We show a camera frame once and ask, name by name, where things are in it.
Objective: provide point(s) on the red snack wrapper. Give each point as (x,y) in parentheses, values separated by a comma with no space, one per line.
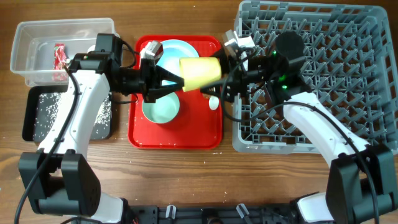
(60,61)

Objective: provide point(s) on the green bowl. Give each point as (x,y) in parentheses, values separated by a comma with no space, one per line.
(163,110)

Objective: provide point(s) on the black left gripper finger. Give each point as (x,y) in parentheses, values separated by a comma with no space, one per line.
(167,75)
(165,90)

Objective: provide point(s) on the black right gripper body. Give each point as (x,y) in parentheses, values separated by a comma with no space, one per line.
(259,71)

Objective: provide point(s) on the clear plastic storage bin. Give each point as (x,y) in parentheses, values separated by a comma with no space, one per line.
(33,49)

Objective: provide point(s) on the light blue plate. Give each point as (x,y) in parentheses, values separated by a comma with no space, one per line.
(174,50)

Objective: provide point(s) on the red serving tray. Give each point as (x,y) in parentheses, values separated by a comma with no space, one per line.
(196,125)

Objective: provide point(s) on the grey dishwasher rack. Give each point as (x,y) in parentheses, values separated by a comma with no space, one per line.
(350,65)

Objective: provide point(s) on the white plastic spoon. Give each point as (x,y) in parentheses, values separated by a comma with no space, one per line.
(213,102)

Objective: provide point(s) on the white cooked rice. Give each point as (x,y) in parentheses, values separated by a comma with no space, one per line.
(46,113)

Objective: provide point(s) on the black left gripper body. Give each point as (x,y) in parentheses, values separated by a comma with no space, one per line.
(136,81)

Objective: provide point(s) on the black food waste tray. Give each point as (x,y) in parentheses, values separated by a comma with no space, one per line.
(32,102)

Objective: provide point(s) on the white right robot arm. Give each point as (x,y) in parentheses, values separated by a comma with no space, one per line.
(362,183)

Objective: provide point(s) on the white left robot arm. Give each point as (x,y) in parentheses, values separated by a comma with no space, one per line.
(57,177)

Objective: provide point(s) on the yellow plastic cup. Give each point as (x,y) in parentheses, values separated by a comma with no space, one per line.
(198,72)

